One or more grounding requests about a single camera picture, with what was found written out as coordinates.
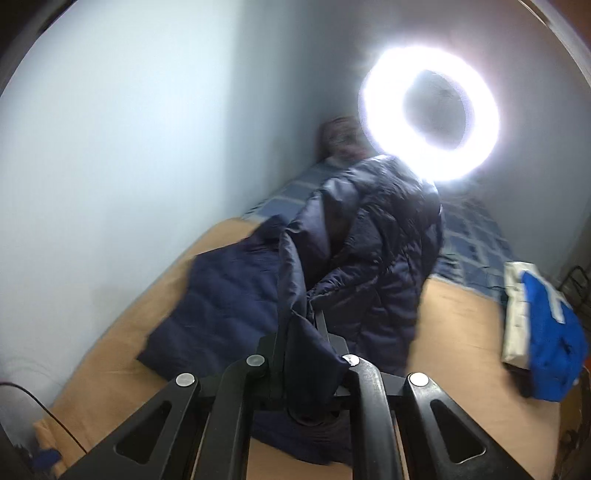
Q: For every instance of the white folded cloth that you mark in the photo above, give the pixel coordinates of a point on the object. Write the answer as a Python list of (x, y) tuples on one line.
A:
[(512, 314)]

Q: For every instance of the navy puffer jacket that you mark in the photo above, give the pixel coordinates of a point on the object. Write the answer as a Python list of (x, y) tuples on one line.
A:
[(378, 258)]

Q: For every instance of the floral rolled quilt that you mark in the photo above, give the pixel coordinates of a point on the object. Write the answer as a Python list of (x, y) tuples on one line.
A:
[(339, 138)]

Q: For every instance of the black clothes rack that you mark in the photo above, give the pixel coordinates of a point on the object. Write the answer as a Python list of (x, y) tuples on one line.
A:
[(567, 280)]

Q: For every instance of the tan blanket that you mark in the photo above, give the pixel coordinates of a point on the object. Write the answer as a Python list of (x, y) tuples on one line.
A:
[(461, 332)]

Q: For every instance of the blue white jacket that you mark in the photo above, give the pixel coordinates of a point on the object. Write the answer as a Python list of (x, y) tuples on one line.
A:
[(554, 350)]

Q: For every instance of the small blue object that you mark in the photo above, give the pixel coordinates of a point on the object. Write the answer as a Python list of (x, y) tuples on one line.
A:
[(45, 458)]

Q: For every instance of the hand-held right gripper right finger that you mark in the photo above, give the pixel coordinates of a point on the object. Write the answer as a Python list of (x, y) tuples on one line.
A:
[(333, 342)]

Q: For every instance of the blue patterned bed sheet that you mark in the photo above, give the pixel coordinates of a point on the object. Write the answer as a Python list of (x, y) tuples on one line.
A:
[(471, 240)]

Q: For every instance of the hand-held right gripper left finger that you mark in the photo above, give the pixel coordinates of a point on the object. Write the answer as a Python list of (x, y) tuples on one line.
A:
[(272, 369)]

